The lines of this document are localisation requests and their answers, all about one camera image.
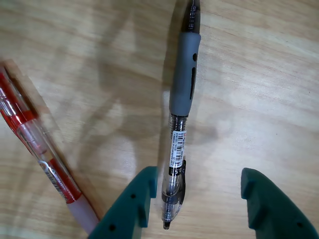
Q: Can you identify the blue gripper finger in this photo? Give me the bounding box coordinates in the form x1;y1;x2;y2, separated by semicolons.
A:
88;166;158;239
240;167;319;239

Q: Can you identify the red clear pen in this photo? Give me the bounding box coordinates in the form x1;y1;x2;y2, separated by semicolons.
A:
0;63;100;236

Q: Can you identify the grey grip clear pen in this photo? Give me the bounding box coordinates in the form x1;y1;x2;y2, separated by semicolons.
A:
160;0;201;230

